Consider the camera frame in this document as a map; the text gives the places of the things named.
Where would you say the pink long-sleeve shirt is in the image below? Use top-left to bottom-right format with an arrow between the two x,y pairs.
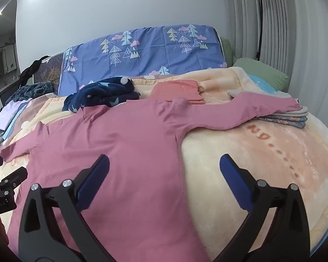
0,92 -> 300,261

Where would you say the stack of folded clothes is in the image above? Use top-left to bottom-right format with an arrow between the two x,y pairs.
227,89 -> 309,129

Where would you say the lilac folded cloth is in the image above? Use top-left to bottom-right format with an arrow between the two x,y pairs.
0,99 -> 31,131

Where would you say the dark teal knitted blanket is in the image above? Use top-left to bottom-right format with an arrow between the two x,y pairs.
5,81 -> 54,105

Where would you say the peach fleece blanket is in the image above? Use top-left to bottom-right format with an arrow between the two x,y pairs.
0,67 -> 328,261

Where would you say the black garment on headboard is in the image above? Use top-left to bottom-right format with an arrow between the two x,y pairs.
19,56 -> 50,88

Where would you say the dark autumn-print pillow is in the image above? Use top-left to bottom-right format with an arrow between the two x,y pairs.
33,53 -> 63,95

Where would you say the navy star fleece garment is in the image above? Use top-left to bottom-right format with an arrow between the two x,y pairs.
62,76 -> 140,113

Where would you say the light blue pillow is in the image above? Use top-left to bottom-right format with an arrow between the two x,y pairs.
248,74 -> 277,94

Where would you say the green pillow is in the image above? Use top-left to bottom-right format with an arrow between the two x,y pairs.
233,57 -> 289,91

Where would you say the folded salmon garment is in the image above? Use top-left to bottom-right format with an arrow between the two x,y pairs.
150,80 -> 205,104

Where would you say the white pleated curtain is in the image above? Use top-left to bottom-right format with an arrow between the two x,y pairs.
225,0 -> 328,127

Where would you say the blue tree-print pillow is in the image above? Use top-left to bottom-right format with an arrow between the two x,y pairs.
58,24 -> 227,97

